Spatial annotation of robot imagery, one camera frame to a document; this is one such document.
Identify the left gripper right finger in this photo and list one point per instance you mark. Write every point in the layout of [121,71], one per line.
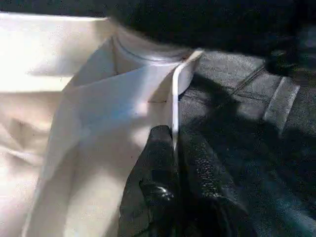
[209,197]

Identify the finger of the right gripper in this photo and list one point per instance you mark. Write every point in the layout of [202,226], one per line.
[185,24]

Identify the white plastic table top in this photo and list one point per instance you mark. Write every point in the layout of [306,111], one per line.
[37,61]

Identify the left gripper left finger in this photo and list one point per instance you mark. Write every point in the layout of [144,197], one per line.
[153,185]

